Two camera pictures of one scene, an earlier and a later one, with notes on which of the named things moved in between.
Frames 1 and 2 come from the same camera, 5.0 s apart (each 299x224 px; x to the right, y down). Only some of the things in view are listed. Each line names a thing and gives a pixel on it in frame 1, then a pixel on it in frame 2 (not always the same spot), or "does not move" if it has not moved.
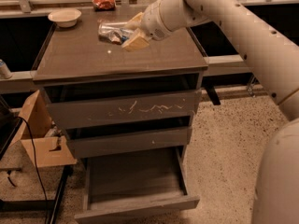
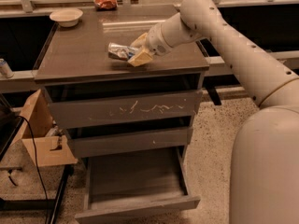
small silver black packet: [116, 33] → [121, 51]
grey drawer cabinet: [118, 104] does not move
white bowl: [65, 18] does not move
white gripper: [153, 21] → [155, 41]
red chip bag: [104, 3] does not move
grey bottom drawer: [134, 184] does not move
